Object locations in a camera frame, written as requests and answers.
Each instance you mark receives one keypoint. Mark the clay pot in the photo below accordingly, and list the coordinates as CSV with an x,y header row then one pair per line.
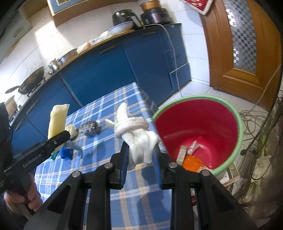
x,y
11,106

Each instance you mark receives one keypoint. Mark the white patterned bowl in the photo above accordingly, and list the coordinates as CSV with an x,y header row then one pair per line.
x,y
121,28

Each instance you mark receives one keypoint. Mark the blue kitchen base cabinets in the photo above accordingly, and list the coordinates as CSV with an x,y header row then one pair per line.
x,y
99,70

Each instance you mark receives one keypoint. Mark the white knit glove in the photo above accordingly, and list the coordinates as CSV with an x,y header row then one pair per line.
x,y
137,137

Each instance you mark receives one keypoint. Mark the steel kettle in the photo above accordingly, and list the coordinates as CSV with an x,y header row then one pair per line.
x,y
53,66

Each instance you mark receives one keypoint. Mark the orange plastic bag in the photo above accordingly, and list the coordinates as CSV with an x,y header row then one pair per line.
x,y
192,162

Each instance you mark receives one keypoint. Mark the gold inner pot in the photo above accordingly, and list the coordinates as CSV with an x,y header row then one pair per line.
x,y
150,5

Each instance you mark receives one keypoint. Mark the blue scrub brush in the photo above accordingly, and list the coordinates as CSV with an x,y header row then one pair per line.
x,y
66,153

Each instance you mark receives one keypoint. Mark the person's left hand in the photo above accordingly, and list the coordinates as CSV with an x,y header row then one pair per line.
x,y
26,199

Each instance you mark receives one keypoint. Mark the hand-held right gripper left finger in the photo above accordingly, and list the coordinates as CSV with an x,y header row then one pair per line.
x,y
124,163

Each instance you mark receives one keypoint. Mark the pale eggs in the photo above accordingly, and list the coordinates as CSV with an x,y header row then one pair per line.
x,y
83,46

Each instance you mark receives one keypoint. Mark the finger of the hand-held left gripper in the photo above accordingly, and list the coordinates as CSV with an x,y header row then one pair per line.
x,y
58,139

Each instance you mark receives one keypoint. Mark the steel wool scrubber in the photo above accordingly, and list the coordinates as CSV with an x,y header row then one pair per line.
x,y
90,128

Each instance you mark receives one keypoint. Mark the white teal medicine box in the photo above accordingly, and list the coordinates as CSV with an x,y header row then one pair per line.
x,y
54,156

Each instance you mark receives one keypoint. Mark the white plastic bag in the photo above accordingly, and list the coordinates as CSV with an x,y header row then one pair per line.
x,y
263,164

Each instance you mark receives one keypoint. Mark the black metal rack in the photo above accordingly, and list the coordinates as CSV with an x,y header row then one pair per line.
x,y
268,123

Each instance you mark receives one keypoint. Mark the blue wall cabinet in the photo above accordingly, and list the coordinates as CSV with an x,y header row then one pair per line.
x,y
92,5

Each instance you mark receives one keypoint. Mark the yellow sponge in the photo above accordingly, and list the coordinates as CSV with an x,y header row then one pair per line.
x,y
57,119

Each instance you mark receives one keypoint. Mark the dark rice cooker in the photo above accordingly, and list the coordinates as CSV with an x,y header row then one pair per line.
x,y
157,16

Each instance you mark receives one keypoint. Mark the white plastic wrapper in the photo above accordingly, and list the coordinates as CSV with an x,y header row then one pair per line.
x,y
194,146

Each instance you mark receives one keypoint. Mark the range hood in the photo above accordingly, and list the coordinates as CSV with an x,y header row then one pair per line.
x,y
15,31

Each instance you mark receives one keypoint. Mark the wooden door with glass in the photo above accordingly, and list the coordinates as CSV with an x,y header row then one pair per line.
x,y
221,55

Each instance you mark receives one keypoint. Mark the pale cabbage piece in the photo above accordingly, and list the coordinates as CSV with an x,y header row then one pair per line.
x,y
71,129

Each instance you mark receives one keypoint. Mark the black air fryer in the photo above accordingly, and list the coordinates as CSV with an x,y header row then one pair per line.
x,y
123,16

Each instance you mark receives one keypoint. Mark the steel mixing basin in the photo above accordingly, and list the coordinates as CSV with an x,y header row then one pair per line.
x,y
67,56

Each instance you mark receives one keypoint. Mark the red basin with green rim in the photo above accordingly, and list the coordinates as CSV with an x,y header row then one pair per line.
x,y
199,121

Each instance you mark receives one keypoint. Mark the red floral quilted cloth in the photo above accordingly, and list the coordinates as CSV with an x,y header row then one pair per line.
x,y
199,4

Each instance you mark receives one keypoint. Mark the gas stove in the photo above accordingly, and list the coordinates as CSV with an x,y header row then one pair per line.
x,y
36,88

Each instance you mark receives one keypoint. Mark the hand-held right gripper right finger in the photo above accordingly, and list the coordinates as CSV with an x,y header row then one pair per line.
x,y
158,165

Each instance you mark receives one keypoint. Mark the blue plaid tablecloth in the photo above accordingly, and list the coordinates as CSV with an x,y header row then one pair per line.
x,y
99,106

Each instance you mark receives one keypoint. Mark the black wok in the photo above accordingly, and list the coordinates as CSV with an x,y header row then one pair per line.
x,y
32,80

